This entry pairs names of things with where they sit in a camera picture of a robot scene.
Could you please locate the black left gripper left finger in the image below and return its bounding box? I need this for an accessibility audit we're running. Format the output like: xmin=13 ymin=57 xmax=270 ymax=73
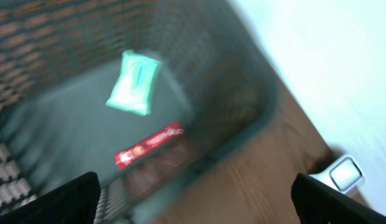
xmin=0 ymin=172 xmax=101 ymax=224

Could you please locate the red Nescafe stick sachet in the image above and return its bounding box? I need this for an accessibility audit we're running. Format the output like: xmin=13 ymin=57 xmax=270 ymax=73
xmin=113 ymin=122 xmax=184 ymax=170

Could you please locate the grey plastic shopping basket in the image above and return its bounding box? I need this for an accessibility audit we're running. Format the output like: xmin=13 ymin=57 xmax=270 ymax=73
xmin=0 ymin=0 xmax=276 ymax=223

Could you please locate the white teal wet wipes pack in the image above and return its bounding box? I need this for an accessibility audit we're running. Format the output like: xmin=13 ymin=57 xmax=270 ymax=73
xmin=106 ymin=50 xmax=162 ymax=116

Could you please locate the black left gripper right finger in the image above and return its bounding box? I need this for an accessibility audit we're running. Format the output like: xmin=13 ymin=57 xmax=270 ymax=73
xmin=291 ymin=173 xmax=386 ymax=224

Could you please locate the white barcode scanner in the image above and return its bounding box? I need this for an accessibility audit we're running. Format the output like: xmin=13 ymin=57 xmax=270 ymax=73
xmin=309 ymin=153 xmax=365 ymax=197

